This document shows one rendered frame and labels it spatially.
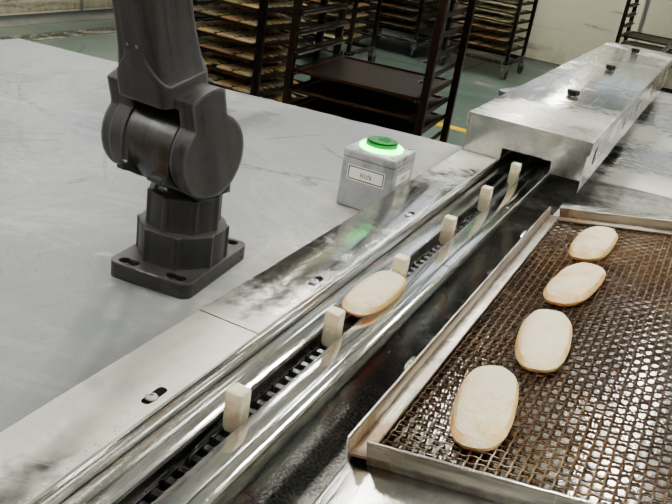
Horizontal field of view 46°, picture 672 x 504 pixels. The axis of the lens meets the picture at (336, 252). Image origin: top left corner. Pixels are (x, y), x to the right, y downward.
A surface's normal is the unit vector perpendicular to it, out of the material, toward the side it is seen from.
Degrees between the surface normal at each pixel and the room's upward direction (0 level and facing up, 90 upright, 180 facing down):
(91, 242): 0
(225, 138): 90
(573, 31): 90
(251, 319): 0
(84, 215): 0
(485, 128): 90
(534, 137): 90
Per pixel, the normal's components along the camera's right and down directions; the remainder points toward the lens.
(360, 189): -0.45, 0.30
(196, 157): 0.82, 0.34
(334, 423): 0.15, -0.90
